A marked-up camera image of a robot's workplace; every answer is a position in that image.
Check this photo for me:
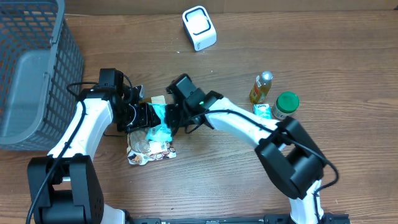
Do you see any mint green wet wipes pack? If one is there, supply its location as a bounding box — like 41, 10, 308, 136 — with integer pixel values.
146, 103, 172, 142

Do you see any brown snack packet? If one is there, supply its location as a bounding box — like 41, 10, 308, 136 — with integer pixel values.
126, 95, 177, 166

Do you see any teal Kleenex tissue pack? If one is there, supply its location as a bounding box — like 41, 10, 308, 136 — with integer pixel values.
253, 104, 272, 119

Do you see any yellow oil bottle silver cap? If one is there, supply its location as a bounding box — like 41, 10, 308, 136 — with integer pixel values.
249, 71, 273, 104

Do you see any green lid glass jar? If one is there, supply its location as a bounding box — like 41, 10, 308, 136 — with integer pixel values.
272, 91, 300, 119

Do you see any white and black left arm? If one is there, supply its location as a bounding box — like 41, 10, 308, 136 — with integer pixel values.
26, 83, 160, 223

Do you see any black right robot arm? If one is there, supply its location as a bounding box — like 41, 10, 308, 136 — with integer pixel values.
166, 89, 327, 223

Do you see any white barcode scanner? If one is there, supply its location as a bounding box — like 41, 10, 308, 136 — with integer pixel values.
182, 6, 217, 52

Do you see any dark grey plastic basket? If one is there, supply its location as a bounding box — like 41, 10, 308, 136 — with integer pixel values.
1, 0, 84, 151

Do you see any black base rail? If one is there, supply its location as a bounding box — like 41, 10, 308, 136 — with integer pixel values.
126, 213, 351, 224

